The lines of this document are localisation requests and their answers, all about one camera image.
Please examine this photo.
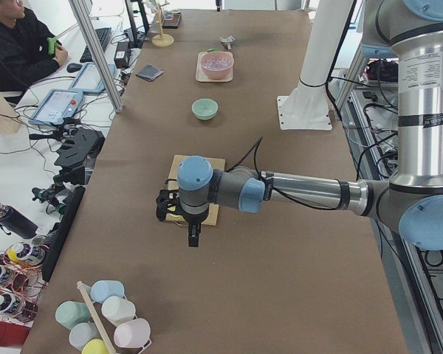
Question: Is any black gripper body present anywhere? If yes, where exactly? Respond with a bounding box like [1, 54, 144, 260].
[182, 210, 207, 233]

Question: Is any seated person in black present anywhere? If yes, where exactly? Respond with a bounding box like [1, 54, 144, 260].
[0, 1, 68, 93]

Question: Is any metal ice scoop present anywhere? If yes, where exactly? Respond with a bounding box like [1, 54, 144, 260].
[220, 35, 236, 51]

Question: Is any pink cup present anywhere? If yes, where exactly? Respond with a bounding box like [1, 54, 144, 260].
[114, 319, 151, 348]

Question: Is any black keyboard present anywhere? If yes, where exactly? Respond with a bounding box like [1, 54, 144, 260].
[79, 27, 113, 63]

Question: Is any green bowl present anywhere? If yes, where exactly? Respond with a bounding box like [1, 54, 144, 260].
[191, 98, 219, 121]

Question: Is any black water bottle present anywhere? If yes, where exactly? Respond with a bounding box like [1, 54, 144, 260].
[0, 202, 38, 240]

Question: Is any blue cup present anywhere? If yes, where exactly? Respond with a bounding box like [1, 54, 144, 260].
[90, 280, 125, 304]

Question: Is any green cup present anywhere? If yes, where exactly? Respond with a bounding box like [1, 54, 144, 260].
[55, 301, 91, 330]

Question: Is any yellow cup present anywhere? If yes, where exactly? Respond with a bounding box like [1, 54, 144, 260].
[81, 339, 109, 354]

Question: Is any teach pendant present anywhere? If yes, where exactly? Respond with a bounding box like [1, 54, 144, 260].
[28, 89, 83, 126]
[69, 62, 105, 95]

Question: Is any white cup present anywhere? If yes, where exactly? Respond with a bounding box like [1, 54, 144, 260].
[101, 296, 136, 326]

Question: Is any wooden mug tree stand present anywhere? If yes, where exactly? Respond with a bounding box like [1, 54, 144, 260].
[143, 0, 174, 47]

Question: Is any bamboo cutting board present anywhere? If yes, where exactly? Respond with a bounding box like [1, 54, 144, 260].
[165, 154, 225, 226]

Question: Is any teach pendant far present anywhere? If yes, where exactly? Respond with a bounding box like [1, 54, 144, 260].
[69, 62, 105, 95]

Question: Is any grey cup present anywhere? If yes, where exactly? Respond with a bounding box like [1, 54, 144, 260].
[69, 322, 100, 350]

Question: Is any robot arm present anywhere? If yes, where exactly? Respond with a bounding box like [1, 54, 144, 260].
[177, 1, 443, 251]

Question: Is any teach pendant near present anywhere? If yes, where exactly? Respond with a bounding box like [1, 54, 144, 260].
[28, 89, 83, 126]

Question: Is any aluminium frame post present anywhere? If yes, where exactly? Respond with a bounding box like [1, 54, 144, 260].
[69, 0, 123, 114]

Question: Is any grey folded cloth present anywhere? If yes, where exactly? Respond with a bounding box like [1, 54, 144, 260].
[136, 64, 164, 82]

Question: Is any pink bowl of ice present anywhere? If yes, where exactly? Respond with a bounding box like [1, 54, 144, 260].
[200, 52, 234, 80]

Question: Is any cream serving tray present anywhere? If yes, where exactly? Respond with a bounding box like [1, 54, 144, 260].
[195, 51, 233, 83]

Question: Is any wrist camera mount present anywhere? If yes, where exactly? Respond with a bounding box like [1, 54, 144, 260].
[156, 178, 181, 221]

